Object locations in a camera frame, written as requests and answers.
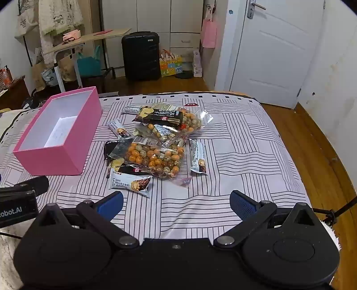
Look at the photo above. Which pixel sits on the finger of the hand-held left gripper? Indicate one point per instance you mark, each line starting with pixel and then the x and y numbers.
pixel 39 184

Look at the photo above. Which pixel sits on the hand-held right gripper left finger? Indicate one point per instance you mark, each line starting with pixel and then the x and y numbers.
pixel 111 203

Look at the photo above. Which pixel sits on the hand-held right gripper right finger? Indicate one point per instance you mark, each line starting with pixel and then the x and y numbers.
pixel 242 205

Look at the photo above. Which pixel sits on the pink cardboard box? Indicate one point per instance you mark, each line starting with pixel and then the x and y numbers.
pixel 55 163

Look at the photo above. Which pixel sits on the plain black snack packet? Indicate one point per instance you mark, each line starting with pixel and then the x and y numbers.
pixel 111 147

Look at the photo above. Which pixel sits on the pale blue chocolate bar packet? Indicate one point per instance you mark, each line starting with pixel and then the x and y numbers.
pixel 125 182
pixel 197 156
pixel 129 109
pixel 117 127

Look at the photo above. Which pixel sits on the black cracker packet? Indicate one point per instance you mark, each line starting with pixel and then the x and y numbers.
pixel 164 118
pixel 131 169

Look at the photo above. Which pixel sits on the white fluffy blanket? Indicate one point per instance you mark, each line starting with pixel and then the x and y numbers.
pixel 8 251

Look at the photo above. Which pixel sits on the small pink wrapper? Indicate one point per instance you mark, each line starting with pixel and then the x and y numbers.
pixel 185 181

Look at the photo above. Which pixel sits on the black tripod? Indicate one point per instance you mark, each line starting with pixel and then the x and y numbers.
pixel 332 216

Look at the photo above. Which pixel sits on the wooden dresser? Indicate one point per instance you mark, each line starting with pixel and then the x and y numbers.
pixel 16 92

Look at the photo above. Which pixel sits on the brown paper bag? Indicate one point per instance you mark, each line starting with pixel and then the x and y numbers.
pixel 37 75
pixel 67 67

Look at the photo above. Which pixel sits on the orange drink bottle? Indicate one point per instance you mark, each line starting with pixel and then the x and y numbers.
pixel 4 75

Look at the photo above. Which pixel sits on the teal shopping bag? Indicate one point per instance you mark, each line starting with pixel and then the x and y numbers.
pixel 88 65

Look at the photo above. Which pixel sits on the black round floor base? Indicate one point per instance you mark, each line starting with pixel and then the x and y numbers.
pixel 184 75

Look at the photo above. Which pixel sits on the white and pink packet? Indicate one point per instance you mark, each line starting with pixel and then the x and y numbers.
pixel 197 65

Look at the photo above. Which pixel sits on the colourful gift bag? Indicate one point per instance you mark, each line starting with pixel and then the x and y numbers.
pixel 170 68

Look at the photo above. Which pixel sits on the black suitcase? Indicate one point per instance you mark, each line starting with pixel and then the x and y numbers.
pixel 140 55

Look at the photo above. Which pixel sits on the folding table with wooden top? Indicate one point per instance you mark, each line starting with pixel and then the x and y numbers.
pixel 83 40

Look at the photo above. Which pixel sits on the white door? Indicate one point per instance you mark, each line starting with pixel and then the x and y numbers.
pixel 267 55

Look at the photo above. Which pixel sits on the pink pencil case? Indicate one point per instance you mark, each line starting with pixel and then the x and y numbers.
pixel 73 35

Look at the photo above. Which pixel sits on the beige tote bag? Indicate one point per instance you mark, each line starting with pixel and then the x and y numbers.
pixel 26 25

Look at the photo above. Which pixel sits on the white lace garment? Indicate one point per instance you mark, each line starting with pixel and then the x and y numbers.
pixel 60 16

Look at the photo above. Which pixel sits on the pink hanging bag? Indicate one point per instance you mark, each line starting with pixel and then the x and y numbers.
pixel 209 33

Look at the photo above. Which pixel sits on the white wardrobe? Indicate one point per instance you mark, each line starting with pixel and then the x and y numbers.
pixel 181 25

